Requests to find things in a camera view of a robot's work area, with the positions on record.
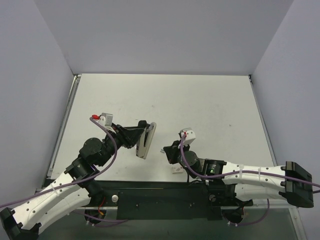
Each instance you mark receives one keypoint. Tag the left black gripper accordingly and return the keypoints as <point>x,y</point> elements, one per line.
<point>120,136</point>

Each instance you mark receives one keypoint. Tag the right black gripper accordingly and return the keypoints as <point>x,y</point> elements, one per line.
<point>171,154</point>

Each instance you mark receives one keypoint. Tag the white stapler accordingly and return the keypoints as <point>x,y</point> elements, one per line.
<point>145,140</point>

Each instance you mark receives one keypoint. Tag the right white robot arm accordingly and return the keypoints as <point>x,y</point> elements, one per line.
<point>289,182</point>

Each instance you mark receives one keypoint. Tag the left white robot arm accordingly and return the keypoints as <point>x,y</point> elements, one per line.
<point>76,186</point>

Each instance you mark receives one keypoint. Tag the staple box with red label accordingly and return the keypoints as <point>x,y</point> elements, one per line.
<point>177,169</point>

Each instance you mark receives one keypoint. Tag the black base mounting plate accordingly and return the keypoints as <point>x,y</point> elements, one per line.
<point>152,200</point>

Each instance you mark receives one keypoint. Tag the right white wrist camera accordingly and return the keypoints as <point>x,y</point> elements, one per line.
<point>188,136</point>

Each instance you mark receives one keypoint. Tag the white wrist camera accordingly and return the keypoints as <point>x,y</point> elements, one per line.
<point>188,136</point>
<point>104,120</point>

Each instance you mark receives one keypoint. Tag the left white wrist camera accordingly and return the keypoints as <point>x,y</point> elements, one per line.
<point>104,120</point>

